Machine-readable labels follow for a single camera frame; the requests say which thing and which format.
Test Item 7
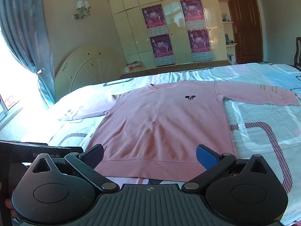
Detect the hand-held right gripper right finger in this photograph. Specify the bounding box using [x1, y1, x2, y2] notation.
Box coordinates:
[185, 144, 271, 192]

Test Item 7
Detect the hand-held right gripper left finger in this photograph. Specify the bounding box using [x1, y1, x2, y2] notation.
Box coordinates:
[29, 144, 119, 192]

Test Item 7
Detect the pink sweatshirt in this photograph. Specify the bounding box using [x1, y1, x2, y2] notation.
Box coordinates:
[58, 80, 300, 185]

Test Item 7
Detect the printed bed sheet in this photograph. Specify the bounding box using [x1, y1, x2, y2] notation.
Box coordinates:
[14, 62, 301, 226]

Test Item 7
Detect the window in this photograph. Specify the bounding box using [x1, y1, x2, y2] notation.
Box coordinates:
[0, 28, 47, 123]

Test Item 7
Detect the cream round headboard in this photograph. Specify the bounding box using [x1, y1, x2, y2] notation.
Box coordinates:
[55, 44, 126, 99]

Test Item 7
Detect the red and white box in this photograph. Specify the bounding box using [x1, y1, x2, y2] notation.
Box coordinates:
[123, 61, 144, 73]

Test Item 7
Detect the white corner shelf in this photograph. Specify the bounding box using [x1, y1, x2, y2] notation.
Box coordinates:
[216, 0, 237, 65]

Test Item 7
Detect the blue curtain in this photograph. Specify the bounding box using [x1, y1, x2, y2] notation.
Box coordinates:
[0, 0, 55, 109]

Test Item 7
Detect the cream wardrobe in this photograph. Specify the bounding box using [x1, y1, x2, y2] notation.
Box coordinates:
[103, 0, 230, 70]

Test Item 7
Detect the dark wooden chair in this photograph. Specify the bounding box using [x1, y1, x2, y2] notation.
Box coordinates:
[293, 37, 301, 70]

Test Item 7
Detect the brown wooden door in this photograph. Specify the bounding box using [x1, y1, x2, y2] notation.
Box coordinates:
[222, 0, 263, 64]

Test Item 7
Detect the wooden bed frame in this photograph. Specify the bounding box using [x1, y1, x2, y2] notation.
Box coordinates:
[122, 61, 227, 77]

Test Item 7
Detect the pink wall poster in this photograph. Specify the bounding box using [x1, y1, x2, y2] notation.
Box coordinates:
[150, 33, 176, 67]
[188, 29, 212, 62]
[180, 0, 206, 30]
[142, 4, 167, 37]

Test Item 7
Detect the wall lamp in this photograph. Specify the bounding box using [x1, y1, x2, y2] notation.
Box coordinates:
[73, 0, 92, 20]

